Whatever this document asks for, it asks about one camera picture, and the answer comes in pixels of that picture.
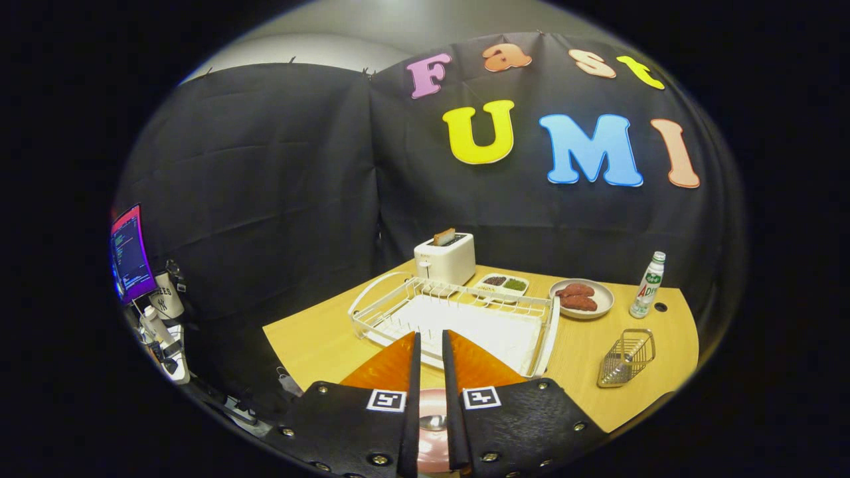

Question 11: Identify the computer monitor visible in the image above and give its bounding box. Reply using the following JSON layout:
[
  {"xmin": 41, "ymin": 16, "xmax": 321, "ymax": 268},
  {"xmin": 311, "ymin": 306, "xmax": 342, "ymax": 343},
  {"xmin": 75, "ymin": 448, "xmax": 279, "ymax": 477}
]
[{"xmin": 110, "ymin": 203, "xmax": 158, "ymax": 306}]

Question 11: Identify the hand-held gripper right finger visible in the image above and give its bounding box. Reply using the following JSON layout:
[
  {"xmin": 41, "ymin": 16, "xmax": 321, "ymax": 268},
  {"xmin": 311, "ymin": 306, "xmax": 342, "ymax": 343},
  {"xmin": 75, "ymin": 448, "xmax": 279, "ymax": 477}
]
[{"xmin": 442, "ymin": 329, "xmax": 608, "ymax": 478}]

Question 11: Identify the white plastic object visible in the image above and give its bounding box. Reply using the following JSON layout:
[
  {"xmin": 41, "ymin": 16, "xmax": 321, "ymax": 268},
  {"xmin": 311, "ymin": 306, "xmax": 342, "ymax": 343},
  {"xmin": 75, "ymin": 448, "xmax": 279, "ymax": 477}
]
[{"xmin": 138, "ymin": 304, "xmax": 191, "ymax": 386}]

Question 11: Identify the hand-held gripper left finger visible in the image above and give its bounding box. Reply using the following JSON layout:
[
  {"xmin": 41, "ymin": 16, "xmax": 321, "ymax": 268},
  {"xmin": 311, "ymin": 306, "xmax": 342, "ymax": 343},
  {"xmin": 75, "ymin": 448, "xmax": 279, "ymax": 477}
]
[{"xmin": 262, "ymin": 331, "xmax": 422, "ymax": 478}]

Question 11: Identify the beige round plate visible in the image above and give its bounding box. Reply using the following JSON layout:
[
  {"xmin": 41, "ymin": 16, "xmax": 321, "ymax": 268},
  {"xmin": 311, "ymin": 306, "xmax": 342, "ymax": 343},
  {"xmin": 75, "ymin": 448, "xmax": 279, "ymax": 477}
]
[{"xmin": 549, "ymin": 278, "xmax": 616, "ymax": 321}]

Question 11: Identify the metal wire basket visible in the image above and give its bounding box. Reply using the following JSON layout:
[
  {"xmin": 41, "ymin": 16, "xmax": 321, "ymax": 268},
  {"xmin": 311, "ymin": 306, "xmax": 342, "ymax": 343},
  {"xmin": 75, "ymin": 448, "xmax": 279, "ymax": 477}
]
[{"xmin": 596, "ymin": 328, "xmax": 657, "ymax": 389}]

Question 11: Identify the white mug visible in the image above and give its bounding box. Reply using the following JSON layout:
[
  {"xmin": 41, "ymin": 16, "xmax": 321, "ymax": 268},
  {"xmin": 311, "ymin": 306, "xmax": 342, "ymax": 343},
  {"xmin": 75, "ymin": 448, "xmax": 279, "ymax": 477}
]
[{"xmin": 147, "ymin": 271, "xmax": 185, "ymax": 321}]

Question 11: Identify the white divided dish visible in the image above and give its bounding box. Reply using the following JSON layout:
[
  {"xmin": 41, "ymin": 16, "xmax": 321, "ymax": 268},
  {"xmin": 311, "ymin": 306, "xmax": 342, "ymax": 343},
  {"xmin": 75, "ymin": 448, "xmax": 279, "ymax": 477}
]
[{"xmin": 473, "ymin": 273, "xmax": 531, "ymax": 305}]

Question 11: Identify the white bottle green label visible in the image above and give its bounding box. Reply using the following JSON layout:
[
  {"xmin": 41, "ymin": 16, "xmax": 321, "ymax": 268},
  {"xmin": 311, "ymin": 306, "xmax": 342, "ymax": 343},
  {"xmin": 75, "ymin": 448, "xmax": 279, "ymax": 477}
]
[{"xmin": 629, "ymin": 251, "xmax": 667, "ymax": 319}]

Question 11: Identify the white drip tray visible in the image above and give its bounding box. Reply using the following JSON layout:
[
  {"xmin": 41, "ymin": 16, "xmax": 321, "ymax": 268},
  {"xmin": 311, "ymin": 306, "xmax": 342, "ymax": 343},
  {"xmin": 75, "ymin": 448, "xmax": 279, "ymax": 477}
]
[{"xmin": 379, "ymin": 295, "xmax": 542, "ymax": 376}]

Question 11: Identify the pink plate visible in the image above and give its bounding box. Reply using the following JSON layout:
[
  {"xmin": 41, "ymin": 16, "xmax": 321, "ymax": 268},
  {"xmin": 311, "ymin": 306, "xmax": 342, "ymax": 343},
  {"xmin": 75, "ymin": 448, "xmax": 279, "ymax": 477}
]
[{"xmin": 417, "ymin": 388, "xmax": 466, "ymax": 473}]

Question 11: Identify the white toaster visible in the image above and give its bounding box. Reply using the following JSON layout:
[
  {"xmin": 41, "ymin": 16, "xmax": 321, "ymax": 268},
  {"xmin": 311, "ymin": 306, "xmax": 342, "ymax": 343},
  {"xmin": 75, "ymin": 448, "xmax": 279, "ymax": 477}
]
[{"xmin": 413, "ymin": 232, "xmax": 477, "ymax": 287}]

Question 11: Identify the white wire dish rack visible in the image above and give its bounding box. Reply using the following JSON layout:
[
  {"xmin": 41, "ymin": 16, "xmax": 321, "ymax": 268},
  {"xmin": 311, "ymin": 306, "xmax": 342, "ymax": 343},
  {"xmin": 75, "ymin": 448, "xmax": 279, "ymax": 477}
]
[{"xmin": 347, "ymin": 271, "xmax": 560, "ymax": 379}]

